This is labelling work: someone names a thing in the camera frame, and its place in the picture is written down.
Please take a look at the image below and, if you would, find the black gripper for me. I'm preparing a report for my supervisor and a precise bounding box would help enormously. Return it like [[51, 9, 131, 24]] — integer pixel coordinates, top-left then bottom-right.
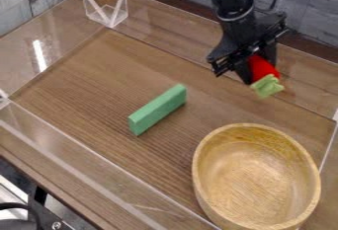
[[206, 9, 289, 85]]

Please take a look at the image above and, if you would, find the red plush strawberry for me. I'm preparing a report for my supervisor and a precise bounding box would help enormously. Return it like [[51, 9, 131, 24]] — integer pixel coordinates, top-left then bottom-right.
[[249, 54, 285, 99]]

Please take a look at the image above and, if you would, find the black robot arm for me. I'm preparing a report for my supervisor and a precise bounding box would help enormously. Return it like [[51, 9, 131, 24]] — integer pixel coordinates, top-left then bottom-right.
[[206, 0, 289, 85]]

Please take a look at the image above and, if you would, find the green rectangular block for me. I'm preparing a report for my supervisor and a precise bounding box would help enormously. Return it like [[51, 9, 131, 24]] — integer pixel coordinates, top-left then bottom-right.
[[128, 84, 187, 136]]

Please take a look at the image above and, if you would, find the wooden bowl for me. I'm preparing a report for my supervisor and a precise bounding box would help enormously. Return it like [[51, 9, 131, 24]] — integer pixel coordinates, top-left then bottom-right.
[[191, 123, 321, 230]]

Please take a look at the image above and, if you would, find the clear acrylic corner bracket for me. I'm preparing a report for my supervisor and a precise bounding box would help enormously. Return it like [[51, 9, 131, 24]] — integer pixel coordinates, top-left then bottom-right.
[[83, 0, 128, 29]]

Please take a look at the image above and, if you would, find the black table leg mount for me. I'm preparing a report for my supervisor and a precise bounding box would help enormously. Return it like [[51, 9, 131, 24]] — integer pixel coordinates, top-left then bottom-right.
[[0, 186, 74, 230]]

